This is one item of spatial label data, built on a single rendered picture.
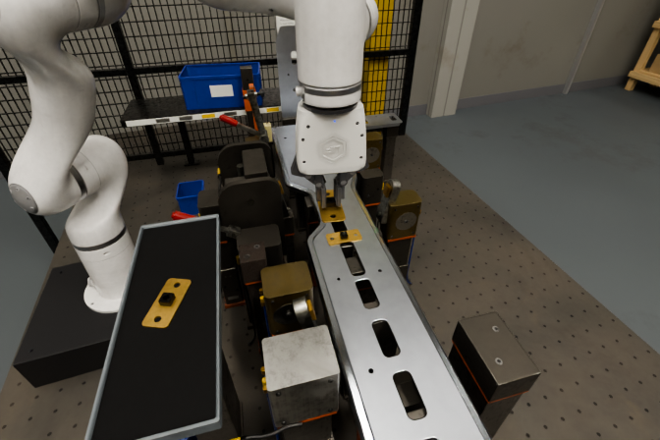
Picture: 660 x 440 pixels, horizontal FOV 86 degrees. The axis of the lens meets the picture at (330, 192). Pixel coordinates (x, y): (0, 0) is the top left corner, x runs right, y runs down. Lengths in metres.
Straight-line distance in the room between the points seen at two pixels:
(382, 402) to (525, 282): 0.79
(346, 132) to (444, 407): 0.45
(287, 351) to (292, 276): 0.17
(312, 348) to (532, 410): 0.65
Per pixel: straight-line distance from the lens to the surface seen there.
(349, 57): 0.45
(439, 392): 0.68
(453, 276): 1.25
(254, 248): 0.72
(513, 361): 0.71
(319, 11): 0.43
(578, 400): 1.14
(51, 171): 0.87
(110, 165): 0.96
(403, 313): 0.74
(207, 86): 1.51
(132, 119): 1.56
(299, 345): 0.57
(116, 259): 1.05
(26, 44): 0.69
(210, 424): 0.48
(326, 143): 0.49
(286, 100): 1.45
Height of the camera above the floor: 1.60
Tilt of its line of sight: 36 degrees down
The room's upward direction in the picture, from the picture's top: straight up
